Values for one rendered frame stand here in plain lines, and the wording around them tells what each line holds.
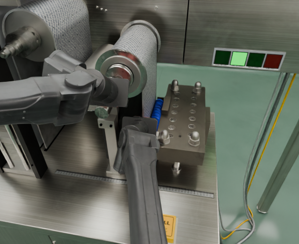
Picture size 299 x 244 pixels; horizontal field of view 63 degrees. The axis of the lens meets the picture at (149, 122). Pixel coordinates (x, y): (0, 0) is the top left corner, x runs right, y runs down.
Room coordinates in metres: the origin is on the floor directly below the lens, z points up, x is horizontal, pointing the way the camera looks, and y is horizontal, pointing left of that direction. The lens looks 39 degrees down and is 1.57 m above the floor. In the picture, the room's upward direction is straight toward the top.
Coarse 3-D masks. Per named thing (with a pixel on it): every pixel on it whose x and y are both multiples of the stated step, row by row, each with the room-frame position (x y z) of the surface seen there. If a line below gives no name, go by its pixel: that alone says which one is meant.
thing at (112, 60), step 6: (108, 60) 0.61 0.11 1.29; (114, 60) 0.60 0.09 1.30; (120, 60) 0.60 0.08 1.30; (126, 60) 0.60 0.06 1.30; (102, 66) 0.61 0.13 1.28; (108, 66) 0.61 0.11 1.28; (132, 66) 0.60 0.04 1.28; (102, 72) 0.61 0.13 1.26; (138, 72) 0.59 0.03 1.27; (138, 78) 0.59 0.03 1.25; (132, 84) 0.60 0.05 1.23; (138, 84) 0.59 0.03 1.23; (132, 90) 0.60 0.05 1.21
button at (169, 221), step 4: (164, 216) 0.38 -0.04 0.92; (168, 216) 0.38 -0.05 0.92; (172, 216) 0.38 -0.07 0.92; (164, 220) 0.36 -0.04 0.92; (168, 220) 0.36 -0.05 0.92; (172, 220) 0.36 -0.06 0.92; (164, 224) 0.35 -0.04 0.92; (168, 224) 0.35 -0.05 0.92; (172, 224) 0.35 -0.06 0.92; (168, 228) 0.34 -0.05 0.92; (172, 228) 0.34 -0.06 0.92; (168, 232) 0.33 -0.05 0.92; (172, 232) 0.33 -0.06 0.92; (168, 236) 0.32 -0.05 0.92; (172, 236) 0.32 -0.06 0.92; (168, 240) 0.31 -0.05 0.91; (172, 240) 0.31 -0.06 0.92
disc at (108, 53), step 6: (102, 54) 0.62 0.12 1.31; (108, 54) 0.61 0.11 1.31; (114, 54) 0.61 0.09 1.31; (120, 54) 0.61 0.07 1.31; (126, 54) 0.60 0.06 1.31; (132, 54) 0.60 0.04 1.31; (102, 60) 0.62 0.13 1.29; (132, 60) 0.60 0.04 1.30; (138, 60) 0.60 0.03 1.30; (96, 66) 0.62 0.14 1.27; (138, 66) 0.60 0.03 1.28; (144, 66) 0.60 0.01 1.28; (144, 72) 0.59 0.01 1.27; (144, 78) 0.59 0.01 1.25; (144, 84) 0.59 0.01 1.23; (138, 90) 0.60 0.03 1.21; (132, 96) 0.60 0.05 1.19
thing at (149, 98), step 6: (156, 66) 0.83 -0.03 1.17; (156, 72) 0.83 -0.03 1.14; (150, 78) 0.71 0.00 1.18; (150, 84) 0.71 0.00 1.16; (150, 90) 0.71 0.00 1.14; (144, 96) 0.61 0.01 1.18; (150, 96) 0.71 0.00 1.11; (144, 102) 0.61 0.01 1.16; (150, 102) 0.71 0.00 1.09; (144, 108) 0.61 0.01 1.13; (150, 108) 0.71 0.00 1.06; (144, 114) 0.61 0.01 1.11; (150, 114) 0.71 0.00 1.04
